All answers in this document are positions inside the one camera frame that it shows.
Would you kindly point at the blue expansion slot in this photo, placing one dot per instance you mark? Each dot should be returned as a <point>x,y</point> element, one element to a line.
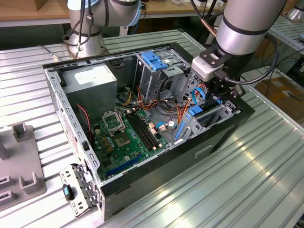
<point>123,165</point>

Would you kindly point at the grey optical drive cage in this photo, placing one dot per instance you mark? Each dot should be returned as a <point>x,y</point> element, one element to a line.
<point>148,83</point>

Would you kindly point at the grey power supply unit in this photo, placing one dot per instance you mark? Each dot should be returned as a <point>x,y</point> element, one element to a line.
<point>90,92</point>

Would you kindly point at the metal slot retainer bracket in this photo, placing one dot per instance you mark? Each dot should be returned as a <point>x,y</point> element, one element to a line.
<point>69,174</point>

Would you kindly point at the metal slat side table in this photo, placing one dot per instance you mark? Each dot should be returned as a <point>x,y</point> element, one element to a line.
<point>292,33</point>

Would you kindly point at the black case fan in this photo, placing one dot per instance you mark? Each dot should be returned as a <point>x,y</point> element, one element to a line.
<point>83,123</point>

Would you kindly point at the CPU socket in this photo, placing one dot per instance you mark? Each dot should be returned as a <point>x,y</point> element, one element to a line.
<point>121,140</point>

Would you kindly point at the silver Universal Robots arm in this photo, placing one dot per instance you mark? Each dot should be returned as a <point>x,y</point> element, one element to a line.
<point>242,23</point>

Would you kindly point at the flat brown cardboard box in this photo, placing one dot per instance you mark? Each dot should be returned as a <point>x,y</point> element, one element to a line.
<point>278,95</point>

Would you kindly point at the blue drive bay latch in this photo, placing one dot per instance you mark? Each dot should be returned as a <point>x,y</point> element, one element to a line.
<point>153,62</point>

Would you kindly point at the grey part rack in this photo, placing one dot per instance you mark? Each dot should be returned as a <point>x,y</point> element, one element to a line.
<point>21,156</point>

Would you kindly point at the black RAM slot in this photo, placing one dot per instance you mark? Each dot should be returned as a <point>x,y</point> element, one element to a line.
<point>145,129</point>
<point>139,131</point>

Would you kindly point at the perforated metal disk bay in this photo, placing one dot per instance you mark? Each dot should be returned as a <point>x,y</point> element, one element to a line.
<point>192,129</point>

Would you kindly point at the small white box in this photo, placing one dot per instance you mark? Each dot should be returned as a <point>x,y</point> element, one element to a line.
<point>202,2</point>

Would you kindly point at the green motherboard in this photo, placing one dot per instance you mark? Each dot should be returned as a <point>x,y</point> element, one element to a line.
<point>133,154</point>

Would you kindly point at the black blue release latch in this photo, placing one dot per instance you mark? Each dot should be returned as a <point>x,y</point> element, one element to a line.
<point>67,192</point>

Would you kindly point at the hard disk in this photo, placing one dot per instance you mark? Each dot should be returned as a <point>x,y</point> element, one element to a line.
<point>196,111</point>

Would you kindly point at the black open PC case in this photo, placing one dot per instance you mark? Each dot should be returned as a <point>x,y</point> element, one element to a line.
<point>166,171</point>

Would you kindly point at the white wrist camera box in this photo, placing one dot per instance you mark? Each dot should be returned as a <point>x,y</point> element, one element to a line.
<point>206,70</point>

